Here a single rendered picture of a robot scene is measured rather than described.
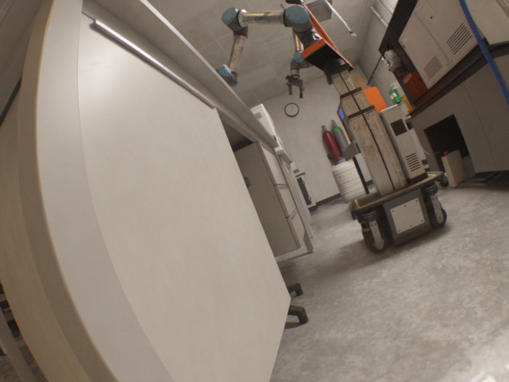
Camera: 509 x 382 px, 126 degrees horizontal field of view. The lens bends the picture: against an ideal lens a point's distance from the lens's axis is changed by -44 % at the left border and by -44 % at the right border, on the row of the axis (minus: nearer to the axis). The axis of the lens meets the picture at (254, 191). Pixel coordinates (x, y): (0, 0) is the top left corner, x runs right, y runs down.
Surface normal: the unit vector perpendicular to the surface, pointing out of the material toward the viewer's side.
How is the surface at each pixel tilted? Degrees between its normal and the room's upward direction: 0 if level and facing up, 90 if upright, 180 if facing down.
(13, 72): 180
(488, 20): 90
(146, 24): 180
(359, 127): 90
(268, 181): 90
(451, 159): 90
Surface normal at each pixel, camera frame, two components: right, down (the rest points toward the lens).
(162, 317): 0.90, -0.37
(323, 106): -0.25, 0.02
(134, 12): 0.36, 0.93
